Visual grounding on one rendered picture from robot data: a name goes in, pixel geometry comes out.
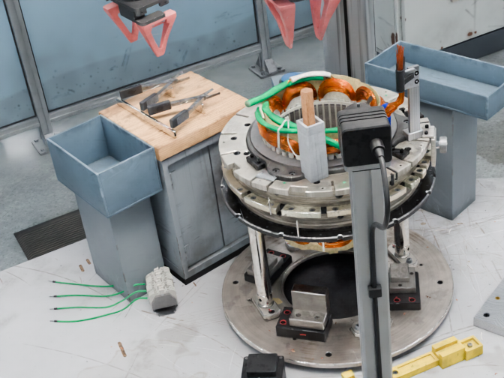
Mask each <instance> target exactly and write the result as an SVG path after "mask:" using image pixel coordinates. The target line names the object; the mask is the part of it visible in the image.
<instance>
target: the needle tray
mask: <svg viewBox="0 0 504 378"><path fill-rule="evenodd" d="M397 44H398V45H399V46H400V45H401V46H402V49H403V47H404V51H403V56H405V66H406V70H407V67H409V66H412V65H419V96H420V112H421V113H422V114H423V115H424V118H428V120H429V122H430V126H434V127H435V128H436V141H440V137H447V143H448V147H447V152H446V153H440V149H439V148H437V149H436V165H435V170H436V181H435V185H434V188H433V191H432V193H431V195H429V198H428V200H427V202H426V203H425V204H424V205H423V206H422V207H421V209H423V210H425V211H428V212H431V213H434V214H435V215H439V216H441V217H444V218H447V219H449V220H451V221H453V220H454V219H455V218H456V217H457V216H458V215H459V214H460V213H461V212H462V211H463V210H465V209H466V208H467V207H468V206H469V205H470V204H472V203H473V202H474V201H475V200H476V148H477V118H479V119H483V120H486V121H487V120H488V119H490V118H491V117H492V116H494V115H495V114H496V113H498V112H499V111H500V110H501V109H502V108H503V107H504V66H501V65H498V64H492V63H489V62H486V61H480V60H477V59H474V58H468V57H465V56H462V55H456V54H453V53H450V52H444V51H441V50H438V49H432V48H429V47H426V46H420V45H417V44H414V43H408V42H405V41H402V40H399V41H398V42H397V43H395V44H393V45H392V46H390V47H389V48H388V49H386V50H384V51H382V52H381V53H380V54H378V55H376V56H375V57H373V58H372V59H370V60H369V61H367V62H365V63H364V69H365V82H366V84H368V85H369V86H375V87H378V88H381V89H387V90H389V91H392V92H395V93H398V92H396V75H395V70H396V63H397V57H396V54H397V53H398V48H397ZM396 50H397V53H396Z"/></svg>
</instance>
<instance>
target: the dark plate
mask: <svg viewBox="0 0 504 378"><path fill-rule="evenodd" d="M294 284H303V285H308V286H313V287H328V294H329V302H330V311H331V313H332V319H343V318H348V317H354V316H357V315H358V303H357V292H356V270H355V260H354V256H353V255H346V254H335V255H328V256H320V257H317V258H314V259H310V260H308V261H306V262H303V263H302V264H300V265H298V266H296V267H295V268H294V269H293V270H292V271H291V272H290V273H289V275H288V276H287V278H286V281H285V283H284V288H283V291H284V294H285V296H286V299H287V300H288V302H289V303H290V304H291V305H293V302H292V296H291V290H292V288H293V285H294Z"/></svg>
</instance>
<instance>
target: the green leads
mask: <svg viewBox="0 0 504 378"><path fill-rule="evenodd" d="M48 281H50V282H53V283H59V284H72V285H80V286H87V287H114V286H113V285H109V286H101V285H89V284H81V283H67V282H60V281H56V280H53V281H51V280H48ZM123 292H124V290H123V291H121V292H117V293H115V294H112V295H78V294H74V295H53V296H49V297H63V296H91V297H109V296H116V295H118V294H121V293H123ZM140 292H146V290H137V291H135V292H132V293H131V294H130V295H129V296H127V297H126V298H124V299H122V300H121V301H118V302H117V303H115V304H112V305H109V306H105V307H86V306H75V307H54V308H50V310H52V309H54V310H59V309H68V308H110V307H112V306H115V305H117V304H119V303H121V302H123V301H124V300H126V299H128V298H129V297H130V296H132V295H133V294H135V293H140ZM138 299H148V297H139V298H135V299H134V300H133V301H132V302H131V303H130V304H129V305H127V306H126V307H124V308H123V309H121V310H118V311H116V312H112V313H107V314H104V315H100V316H95V317H92V318H88V319H79V320H50V322H56V323H75V322H82V321H86V320H93V319H97V318H99V317H105V316H108V315H111V314H117V313H119V312H121V311H123V310H125V309H126V308H128V307H129V306H130V305H131V304H133V303H134V302H135V301H136V300H138Z"/></svg>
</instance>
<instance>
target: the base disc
mask: <svg viewBox="0 0 504 378"><path fill-rule="evenodd" d="M386 235H387V249H388V247H389V245H393V244H394V243H395V234H394V227H391V228H389V229H387V230H386ZM285 242H286V241H285V240H284V239H283V238H282V237H279V238H275V237H272V236H270V235H265V246H266V250H267V249H271V250H274V251H279V252H281V253H285V254H289V255H291V256H292V262H291V263H290V265H289V266H288V267H287V268H286V269H285V271H284V272H283V273H282V274H281V275H280V277H279V278H278V279H277V280H276V281H275V282H274V283H273V284H272V285H271V291H272V297H273V298H279V299H280V300H281V301H282V303H281V304H277V303H276V302H275V303H276V304H277V306H278V307H279V308H280V315H281V312H282V310H283V309H284V307H291V308H292V307H293V306H292V305H291V304H290V303H289V302H288V300H287V298H286V296H285V294H284V283H285V281H286V279H287V276H288V275H289V274H290V272H291V271H292V270H293V269H294V268H295V267H296V266H298V265H299V264H301V263H303V262H304V261H306V260H309V259H311V258H314V257H318V256H322V255H325V254H329V253H327V252H322V251H318V250H301V249H299V250H295V251H294V250H289V249H288V248H287V246H286V245H285ZM409 252H410V253H411V254H412V255H413V256H414V257H415V258H416V259H417V260H418V263H417V265H416V267H415V272H418V279H419V290H420V301H421V310H390V317H391V318H392V319H393V323H392V325H391V357H394V356H397V355H399V354H401V353H404V352H406V351H407V350H409V349H411V348H413V347H414V346H416V345H417V344H419V343H421V342H422V341H423V340H424V339H426V338H427V337H428V336H429V335H431V334H432V333H433V332H434V331H435V330H436V329H437V328H438V326H439V325H440V324H441V322H442V321H443V320H444V319H445V317H446V315H447V313H448V312H449V308H450V307H451V304H452V299H453V294H454V281H453V276H452V271H451V269H450V266H449V264H448V262H447V260H446V258H445V257H444V256H443V254H442V253H441V252H440V251H439V250H438V248H437V247H436V246H435V245H433V244H432V243H431V242H430V241H428V240H427V239H426V238H425V237H423V236H422V235H420V234H418V233H417V232H415V231H413V230H411V229H409ZM251 264H252V258H251V248H250V245H249V246H248V247H247V248H246V249H244V250H243V251H242V252H241V253H240V254H239V255H238V257H237V258H236V259H235V260H234V262H233V263H232V265H231V266H230V267H229V270H228V272H227V273H226V276H225V278H224V281H223V287H222V303H223V310H224V313H225V315H226V318H227V320H228V322H229V324H230V325H231V326H232V328H233V330H234V331H235V332H236V334H237V335H238V336H239V337H240V338H241V339H242V340H244V341H245V342H246V343H247V344H249V345H250V346H252V347H253V348H254V349H256V350H258V351H260V352H261V353H277V355H278V356H283V357H284V361H285V362H287V363H290V364H294V365H301V366H305V367H312V368H351V367H357V366H362V359H361V347H360V337H356V336H355V335H354V334H353V332H352V331H351V327H352V325H353V323H356V322H358V321H359V315H357V316H352V317H348V318H343V319H332V321H333V322H332V324H331V328H330V330H329V333H328V337H327V338H326V341H325V342H319V341H314V340H303V339H298V338H292V337H281V336H277V333H276V328H275V326H276V325H277V323H278V320H279V318H280V315H279V317H276V318H274V319H264V318H263V316H262V314H261V313H260V312H259V310H258V309H257V307H256V305H255V304H254V303H253V301H252V297H253V295H254V293H256V292H257V289H256V284H255V283H251V282H248V281H245V276H244V273H245V272H246V271H247V268H248V267H249V266H250V265H251ZM427 296H428V297H427ZM429 297H430V298H429ZM404 313H405V315H404ZM335 323H336V324H335ZM269 330H270V331H269ZM293 349H294V350H293ZM291 350H292V351H291ZM293 351H295V352H293ZM289 353H290V354H289Z"/></svg>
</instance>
